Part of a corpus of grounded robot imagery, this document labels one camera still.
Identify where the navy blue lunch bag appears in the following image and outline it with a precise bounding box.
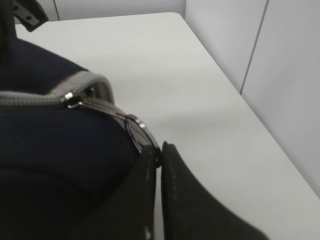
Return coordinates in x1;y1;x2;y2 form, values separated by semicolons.
0;37;160;240

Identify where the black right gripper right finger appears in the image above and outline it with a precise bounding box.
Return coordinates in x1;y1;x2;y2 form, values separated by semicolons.
161;142;268;240

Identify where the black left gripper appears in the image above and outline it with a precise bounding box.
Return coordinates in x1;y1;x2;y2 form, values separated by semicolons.
0;0;49;43

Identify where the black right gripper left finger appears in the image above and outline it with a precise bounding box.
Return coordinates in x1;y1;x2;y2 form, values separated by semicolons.
74;145;157;240

